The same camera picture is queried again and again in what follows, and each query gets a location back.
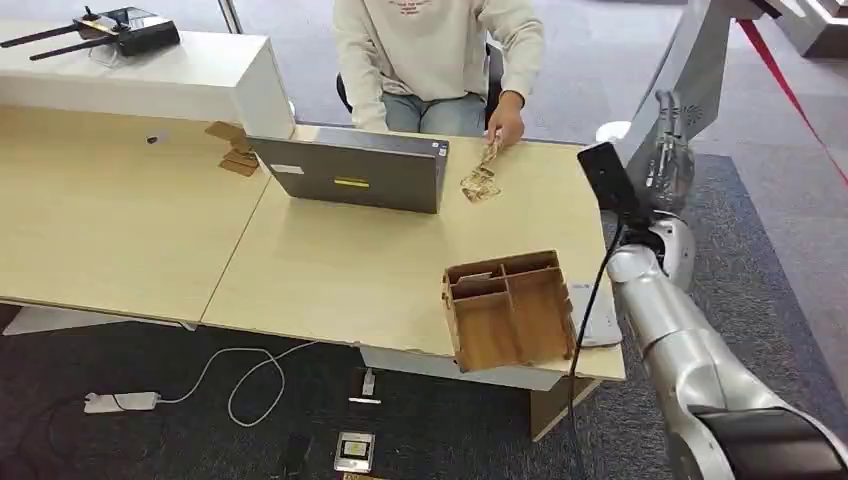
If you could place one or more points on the red barrier belt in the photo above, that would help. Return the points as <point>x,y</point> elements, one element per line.
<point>788,93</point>

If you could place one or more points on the silver floor socket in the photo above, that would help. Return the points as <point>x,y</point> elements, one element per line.
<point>354,452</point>

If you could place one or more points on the white power adapter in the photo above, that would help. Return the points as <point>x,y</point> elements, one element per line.
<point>122,402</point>

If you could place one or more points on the wooden card box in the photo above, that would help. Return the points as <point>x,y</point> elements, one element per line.
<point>510,318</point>

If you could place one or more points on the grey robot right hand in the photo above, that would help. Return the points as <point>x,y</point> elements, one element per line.
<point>670,166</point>

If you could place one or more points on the grey platform base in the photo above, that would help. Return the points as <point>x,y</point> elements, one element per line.
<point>818,26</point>

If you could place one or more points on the metal pole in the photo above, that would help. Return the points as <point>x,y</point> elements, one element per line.
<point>230,14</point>

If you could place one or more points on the wooden desk leg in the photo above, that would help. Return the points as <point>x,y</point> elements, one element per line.
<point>553,407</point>

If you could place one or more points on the grey curved stand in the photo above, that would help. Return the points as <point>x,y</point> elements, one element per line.
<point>696,66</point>

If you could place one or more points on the brown cardboard pieces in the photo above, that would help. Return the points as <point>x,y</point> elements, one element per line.
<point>235,156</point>

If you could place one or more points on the grey laptop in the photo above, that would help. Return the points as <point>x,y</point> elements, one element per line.
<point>358,175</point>

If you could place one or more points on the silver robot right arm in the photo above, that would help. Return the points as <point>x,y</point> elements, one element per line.
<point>682,358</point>

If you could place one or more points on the person's left hand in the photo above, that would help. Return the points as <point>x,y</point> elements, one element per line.
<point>507,122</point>

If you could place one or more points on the black office chair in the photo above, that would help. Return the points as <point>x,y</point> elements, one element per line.
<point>495,86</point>

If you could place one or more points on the person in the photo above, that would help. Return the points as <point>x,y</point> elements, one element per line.
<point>430,53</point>

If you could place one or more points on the white desk bracket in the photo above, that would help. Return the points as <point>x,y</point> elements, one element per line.
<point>366,391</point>

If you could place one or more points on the white pad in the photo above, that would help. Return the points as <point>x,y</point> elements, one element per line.
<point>601,321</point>

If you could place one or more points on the black remote controller with antennas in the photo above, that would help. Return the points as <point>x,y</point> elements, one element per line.
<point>142,33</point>

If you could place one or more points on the white cabinet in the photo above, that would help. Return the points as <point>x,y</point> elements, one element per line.
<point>199,79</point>

